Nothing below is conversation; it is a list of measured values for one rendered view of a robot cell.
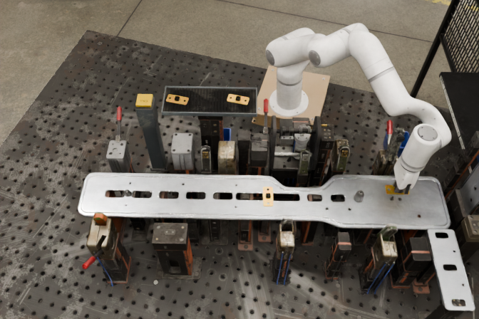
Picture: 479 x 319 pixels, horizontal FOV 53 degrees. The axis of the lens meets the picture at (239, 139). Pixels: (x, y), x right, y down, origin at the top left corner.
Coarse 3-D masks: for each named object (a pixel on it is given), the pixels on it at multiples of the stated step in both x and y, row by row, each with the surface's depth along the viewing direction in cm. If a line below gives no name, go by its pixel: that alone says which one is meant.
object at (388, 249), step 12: (372, 252) 174; (384, 252) 162; (396, 252) 162; (372, 264) 178; (384, 264) 165; (360, 276) 191; (372, 276) 180; (384, 276) 174; (360, 288) 189; (372, 288) 185
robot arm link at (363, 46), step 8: (352, 24) 167; (360, 24) 163; (352, 32) 155; (360, 32) 152; (368, 32) 152; (352, 40) 153; (360, 40) 150; (368, 40) 149; (376, 40) 150; (352, 48) 153; (360, 48) 150; (368, 48) 149; (376, 48) 149; (352, 56) 156; (360, 56) 151; (368, 56) 149; (376, 56) 149; (384, 56) 149; (360, 64) 153; (368, 64) 150; (376, 64) 149; (384, 64) 149; (392, 64) 151; (368, 72) 151; (376, 72) 149
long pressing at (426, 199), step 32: (96, 192) 180; (224, 192) 181; (256, 192) 180; (288, 192) 181; (320, 192) 181; (352, 192) 181; (384, 192) 181; (416, 192) 181; (352, 224) 173; (384, 224) 173; (416, 224) 173; (448, 224) 173
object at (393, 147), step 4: (396, 128) 172; (400, 128) 172; (396, 132) 171; (400, 132) 173; (404, 132) 171; (392, 136) 174; (396, 136) 174; (400, 136) 169; (392, 140) 174; (396, 140) 175; (400, 140) 170; (388, 144) 178; (392, 144) 175; (396, 144) 177; (400, 144) 175; (388, 148) 178; (392, 148) 178; (396, 148) 178; (388, 152) 178; (392, 152) 180; (396, 152) 178; (388, 156) 180; (392, 156) 183; (392, 160) 182
